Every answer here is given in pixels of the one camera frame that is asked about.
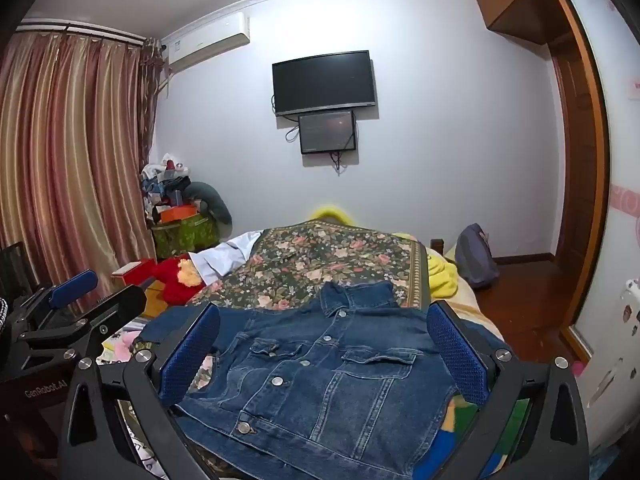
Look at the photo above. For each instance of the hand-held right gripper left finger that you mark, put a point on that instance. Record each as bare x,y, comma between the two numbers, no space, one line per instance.
192,355

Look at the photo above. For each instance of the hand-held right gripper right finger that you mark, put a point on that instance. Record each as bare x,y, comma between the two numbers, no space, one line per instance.
457,355

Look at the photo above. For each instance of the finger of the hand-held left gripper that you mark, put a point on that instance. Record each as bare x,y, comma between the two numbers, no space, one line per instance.
117,307
75,287

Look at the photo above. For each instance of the blue denim jacket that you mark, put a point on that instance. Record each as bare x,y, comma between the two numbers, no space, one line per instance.
320,385

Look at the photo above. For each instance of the pink white printed sheet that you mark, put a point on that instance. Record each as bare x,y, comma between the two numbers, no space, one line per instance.
122,347

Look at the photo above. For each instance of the red box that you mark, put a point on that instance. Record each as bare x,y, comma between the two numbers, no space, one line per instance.
145,272

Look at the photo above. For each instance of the beige mattress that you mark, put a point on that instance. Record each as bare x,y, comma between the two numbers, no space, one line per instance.
480,310

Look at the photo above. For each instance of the red plush toy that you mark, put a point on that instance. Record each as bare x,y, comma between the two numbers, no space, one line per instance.
172,282

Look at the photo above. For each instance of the black chair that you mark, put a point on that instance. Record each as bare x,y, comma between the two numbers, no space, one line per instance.
15,270

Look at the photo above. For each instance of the colourful cartoon blanket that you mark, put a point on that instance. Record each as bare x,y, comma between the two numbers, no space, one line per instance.
452,420

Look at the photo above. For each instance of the yellow fleece blanket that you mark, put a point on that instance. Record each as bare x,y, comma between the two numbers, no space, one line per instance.
440,277

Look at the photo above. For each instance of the grey backpack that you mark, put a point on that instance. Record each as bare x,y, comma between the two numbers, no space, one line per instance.
475,257

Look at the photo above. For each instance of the green patterned box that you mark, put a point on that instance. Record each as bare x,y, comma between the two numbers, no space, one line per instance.
187,235

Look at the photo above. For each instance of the white cloth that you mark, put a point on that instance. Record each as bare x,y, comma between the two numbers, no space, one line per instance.
225,255

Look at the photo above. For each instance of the orange box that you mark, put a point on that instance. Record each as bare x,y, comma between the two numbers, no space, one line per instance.
177,213

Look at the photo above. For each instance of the striped pink gold curtain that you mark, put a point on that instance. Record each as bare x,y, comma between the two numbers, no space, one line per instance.
65,160

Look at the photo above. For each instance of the pile of mixed clutter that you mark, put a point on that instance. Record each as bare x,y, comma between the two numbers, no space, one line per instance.
160,185

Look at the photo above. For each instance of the dark floral blanket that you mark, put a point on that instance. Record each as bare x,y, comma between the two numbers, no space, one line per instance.
310,255

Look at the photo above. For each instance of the yellow plush cushion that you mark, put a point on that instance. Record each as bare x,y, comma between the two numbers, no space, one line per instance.
327,212

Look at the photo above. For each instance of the brown wooden door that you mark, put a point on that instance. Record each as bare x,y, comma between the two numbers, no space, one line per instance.
582,185

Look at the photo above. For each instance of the white wardrobe door with stickers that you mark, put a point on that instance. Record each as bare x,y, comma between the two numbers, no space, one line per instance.
617,210

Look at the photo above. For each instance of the wooden bed post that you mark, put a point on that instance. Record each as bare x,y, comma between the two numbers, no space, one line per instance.
437,247

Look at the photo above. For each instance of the curtain rail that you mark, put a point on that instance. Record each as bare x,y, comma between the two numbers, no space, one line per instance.
80,30

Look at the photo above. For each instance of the small black wall monitor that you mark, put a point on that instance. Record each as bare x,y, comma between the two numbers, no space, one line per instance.
327,132

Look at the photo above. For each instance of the white wall air conditioner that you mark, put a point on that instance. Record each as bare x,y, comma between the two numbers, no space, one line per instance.
210,42

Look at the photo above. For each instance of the black wall television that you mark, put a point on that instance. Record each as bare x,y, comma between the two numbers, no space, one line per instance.
324,82

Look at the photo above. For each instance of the brown wooden wall cabinet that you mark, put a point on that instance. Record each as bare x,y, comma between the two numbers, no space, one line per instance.
510,5

